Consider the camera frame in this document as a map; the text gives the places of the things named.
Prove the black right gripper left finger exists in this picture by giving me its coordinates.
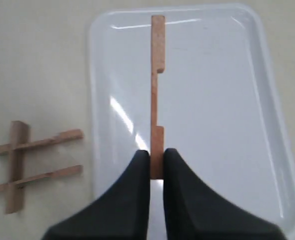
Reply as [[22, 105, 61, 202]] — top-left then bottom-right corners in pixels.
[[43, 150, 151, 240]]

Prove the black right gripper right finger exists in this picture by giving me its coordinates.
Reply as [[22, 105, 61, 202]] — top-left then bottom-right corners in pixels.
[[163, 148, 282, 240]]

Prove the white plastic tray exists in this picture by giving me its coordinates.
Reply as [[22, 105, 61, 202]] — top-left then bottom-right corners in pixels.
[[89, 3, 295, 240]]

